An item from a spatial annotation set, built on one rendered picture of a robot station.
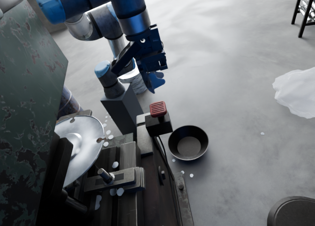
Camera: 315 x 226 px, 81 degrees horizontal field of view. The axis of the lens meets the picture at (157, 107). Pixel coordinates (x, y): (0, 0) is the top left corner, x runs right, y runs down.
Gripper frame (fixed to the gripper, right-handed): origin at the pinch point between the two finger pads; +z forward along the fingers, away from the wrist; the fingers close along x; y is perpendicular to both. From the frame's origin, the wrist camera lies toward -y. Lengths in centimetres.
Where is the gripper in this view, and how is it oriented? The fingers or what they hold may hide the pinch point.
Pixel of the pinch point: (151, 90)
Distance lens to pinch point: 60.7
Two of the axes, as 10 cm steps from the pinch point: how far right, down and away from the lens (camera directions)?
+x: -1.0, -6.9, 7.2
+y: 9.6, -2.5, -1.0
